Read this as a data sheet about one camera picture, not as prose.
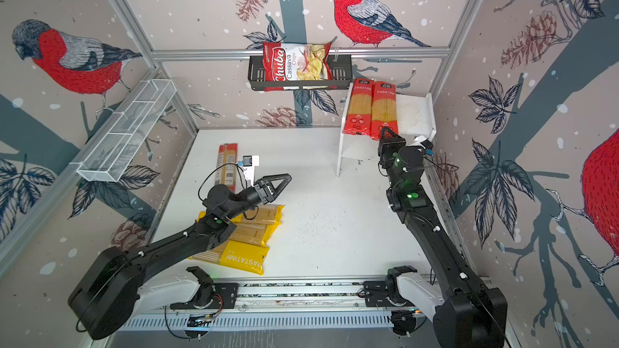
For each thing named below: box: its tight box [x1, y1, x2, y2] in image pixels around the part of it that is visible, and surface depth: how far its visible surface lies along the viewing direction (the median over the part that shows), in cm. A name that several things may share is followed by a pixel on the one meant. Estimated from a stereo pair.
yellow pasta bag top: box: [230, 203, 286, 232], surface depth 89 cm
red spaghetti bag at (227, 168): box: [214, 143, 240, 193], surface depth 109 cm
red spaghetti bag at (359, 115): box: [342, 78, 374, 137], surface depth 80 cm
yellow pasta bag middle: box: [228, 222, 283, 249], surface depth 87 cm
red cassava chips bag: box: [261, 41, 337, 92], surface depth 89 cm
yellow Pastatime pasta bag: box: [187, 240, 271, 276], surface depth 81 cm
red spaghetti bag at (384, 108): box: [369, 80, 399, 141], surface depth 79 cm
